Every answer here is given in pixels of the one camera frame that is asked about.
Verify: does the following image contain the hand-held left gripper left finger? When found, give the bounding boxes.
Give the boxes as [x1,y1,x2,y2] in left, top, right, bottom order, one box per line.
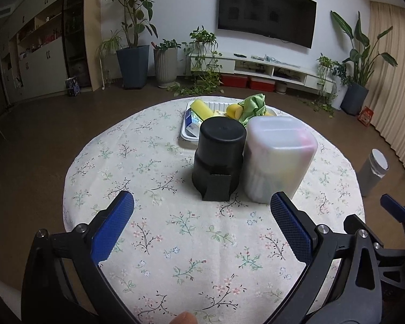
[22,190,136,324]

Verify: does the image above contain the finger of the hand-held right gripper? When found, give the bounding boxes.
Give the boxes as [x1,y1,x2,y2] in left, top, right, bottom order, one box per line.
[380,194,405,241]
[343,213,385,252]

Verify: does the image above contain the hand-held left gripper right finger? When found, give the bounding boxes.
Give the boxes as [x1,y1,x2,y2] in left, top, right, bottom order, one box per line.
[266,191,383,324]

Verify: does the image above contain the white plastic tray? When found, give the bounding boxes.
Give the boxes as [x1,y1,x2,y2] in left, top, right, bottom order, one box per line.
[180,99,278,141]

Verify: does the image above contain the green cloth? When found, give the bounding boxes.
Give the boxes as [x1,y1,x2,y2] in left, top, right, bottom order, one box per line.
[238,93,267,126]

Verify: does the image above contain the small yellow sponge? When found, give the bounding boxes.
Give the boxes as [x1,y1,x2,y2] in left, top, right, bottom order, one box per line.
[226,104,244,121]

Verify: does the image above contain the large yellow rectangular sponge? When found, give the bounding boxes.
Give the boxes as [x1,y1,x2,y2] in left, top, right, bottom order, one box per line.
[192,99,221,121]

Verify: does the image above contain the person's left hand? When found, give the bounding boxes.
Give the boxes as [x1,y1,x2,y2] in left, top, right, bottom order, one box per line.
[170,311,198,324]

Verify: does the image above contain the grey trash bin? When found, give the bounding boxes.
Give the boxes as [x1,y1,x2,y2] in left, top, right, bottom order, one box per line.
[358,148,390,197]

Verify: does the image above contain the floral white tablecloth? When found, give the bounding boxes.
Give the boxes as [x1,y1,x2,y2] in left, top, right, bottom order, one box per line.
[63,95,365,324]

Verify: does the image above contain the translucent white container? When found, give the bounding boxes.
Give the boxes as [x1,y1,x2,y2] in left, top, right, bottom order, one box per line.
[240,116,319,205]

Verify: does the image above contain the red paper bag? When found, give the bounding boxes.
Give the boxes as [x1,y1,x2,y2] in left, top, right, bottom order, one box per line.
[358,106,375,127]

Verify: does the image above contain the black cylindrical container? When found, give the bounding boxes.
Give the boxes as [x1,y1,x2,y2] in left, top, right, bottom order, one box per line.
[192,117,248,202]

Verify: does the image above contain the dark grey plant pot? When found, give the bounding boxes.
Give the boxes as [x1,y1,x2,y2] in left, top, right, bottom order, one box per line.
[340,83,369,116]

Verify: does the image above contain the beige curtain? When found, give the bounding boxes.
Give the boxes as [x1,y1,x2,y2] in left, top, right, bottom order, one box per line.
[368,1,405,190]

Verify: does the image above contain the trailing plant on console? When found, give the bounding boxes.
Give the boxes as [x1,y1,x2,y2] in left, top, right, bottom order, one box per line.
[300,53,349,118]

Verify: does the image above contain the red storage box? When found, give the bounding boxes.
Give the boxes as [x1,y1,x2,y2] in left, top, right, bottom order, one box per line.
[221,75,249,89]
[250,77,276,92]

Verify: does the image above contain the large broad-leaf plant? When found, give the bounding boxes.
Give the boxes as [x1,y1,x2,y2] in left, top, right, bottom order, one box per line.
[331,10,398,87]

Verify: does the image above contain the dark blue plant pot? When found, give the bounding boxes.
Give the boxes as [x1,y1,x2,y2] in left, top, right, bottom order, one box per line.
[116,45,150,89]

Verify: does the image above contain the white television console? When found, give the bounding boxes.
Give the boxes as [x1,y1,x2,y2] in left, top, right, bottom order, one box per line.
[189,51,336,92]

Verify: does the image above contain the white fluted plant pot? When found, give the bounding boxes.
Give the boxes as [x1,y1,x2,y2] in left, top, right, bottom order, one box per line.
[153,49,178,87]

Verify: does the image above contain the thin plant on white stand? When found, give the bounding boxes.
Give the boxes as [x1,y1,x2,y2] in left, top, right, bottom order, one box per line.
[96,30,124,90]

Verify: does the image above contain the small plant in fluted pot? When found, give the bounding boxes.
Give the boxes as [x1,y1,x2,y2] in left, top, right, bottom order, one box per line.
[151,39,182,53]

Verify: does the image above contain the trailing green plant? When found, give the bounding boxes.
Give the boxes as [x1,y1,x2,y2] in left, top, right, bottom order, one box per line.
[169,25,225,97]

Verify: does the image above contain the dark tall shelf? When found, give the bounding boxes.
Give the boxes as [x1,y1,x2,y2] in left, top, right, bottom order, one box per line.
[63,0,92,90]

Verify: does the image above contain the tall leafy plant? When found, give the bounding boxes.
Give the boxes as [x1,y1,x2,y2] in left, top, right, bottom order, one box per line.
[103,0,158,48]

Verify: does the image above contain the white wall cabinet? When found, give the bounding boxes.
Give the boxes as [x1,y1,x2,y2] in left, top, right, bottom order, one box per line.
[0,0,68,104]

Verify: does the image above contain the wall-mounted black television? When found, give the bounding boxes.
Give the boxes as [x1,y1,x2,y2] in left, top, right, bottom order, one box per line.
[218,0,317,49]

